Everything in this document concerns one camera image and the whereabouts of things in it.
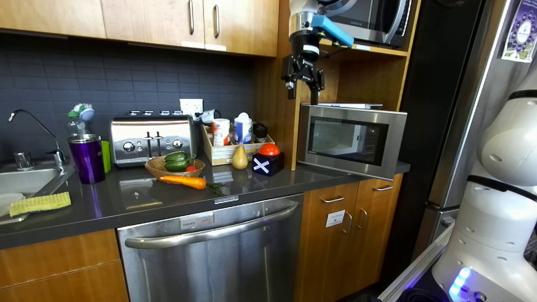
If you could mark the small silver countertop microwave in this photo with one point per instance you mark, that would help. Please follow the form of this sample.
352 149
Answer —
352 139

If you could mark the purple poster on refrigerator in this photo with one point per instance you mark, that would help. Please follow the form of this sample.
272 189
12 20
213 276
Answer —
522 33

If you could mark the wide wooden lower cabinet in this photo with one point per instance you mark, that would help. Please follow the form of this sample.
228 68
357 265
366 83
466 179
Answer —
60 268

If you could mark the dark round bottle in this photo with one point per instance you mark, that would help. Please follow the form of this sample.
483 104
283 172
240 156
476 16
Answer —
260 129

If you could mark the green toy vegetable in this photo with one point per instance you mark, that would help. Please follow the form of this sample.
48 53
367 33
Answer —
176 161

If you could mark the yellow sponge cloth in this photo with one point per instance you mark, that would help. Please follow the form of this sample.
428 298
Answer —
38 203

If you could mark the white bottle red label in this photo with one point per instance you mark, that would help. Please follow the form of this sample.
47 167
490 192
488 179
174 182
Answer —
221 130

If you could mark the orange toy carrot green leaves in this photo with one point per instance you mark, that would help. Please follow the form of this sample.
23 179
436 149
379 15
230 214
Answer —
184 179

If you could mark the green plastic cup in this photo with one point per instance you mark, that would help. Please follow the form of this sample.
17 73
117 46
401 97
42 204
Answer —
106 156

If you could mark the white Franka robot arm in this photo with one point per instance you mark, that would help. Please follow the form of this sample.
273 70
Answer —
503 223

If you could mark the silver four-slot toaster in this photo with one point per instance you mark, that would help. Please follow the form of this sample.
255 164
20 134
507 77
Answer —
144 139

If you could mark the black box red button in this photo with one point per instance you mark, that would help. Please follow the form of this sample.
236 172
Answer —
267 164

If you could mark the chrome sink faucet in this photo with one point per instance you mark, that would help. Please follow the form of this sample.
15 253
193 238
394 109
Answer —
59 159

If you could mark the grey robot mounting platform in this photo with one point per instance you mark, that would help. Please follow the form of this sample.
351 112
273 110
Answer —
413 273

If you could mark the shallow wooden basket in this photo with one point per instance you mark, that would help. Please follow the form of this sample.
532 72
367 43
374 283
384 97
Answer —
154 166

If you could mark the wooden upper cabinet door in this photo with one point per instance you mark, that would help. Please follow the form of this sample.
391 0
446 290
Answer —
50 13
245 25
151 18

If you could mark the light wooden crate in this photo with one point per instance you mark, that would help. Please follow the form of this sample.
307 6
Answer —
223 152

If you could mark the yellow toy pear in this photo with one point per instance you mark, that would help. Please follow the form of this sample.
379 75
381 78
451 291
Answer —
240 159

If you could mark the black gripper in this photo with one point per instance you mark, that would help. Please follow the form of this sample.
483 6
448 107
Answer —
304 55

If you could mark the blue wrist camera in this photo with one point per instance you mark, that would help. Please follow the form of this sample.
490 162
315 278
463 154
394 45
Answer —
332 28

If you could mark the blue green dish brush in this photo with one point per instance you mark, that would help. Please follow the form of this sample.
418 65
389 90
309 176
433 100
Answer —
80 114

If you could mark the white wall outlet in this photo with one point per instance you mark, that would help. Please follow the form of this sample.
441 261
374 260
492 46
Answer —
191 105

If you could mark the large silver shelf microwave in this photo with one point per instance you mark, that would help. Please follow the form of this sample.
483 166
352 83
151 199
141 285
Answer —
374 18

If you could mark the red toy strawberry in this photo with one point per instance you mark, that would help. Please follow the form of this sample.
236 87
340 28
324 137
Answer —
191 167

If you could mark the tall wooden shelf unit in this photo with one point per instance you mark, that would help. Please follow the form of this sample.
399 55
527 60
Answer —
268 110

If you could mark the wooden lower cabinet door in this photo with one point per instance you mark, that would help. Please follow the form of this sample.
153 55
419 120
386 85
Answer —
324 256
379 223

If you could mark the stainless steel sink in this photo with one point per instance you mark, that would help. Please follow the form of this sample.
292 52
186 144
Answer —
22 177

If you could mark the wooden cabinet door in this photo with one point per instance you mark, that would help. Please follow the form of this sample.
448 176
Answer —
50 13
151 18
324 256
379 223
245 25

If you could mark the purple metal tumbler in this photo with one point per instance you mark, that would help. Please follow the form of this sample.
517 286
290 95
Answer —
85 159

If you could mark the white label on cabinet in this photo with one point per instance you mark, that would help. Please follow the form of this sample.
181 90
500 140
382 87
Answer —
335 218

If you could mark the stainless steel refrigerator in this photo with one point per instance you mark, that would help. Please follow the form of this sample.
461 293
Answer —
475 83

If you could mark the stainless steel dishwasher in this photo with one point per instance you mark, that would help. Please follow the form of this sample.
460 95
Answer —
211 256

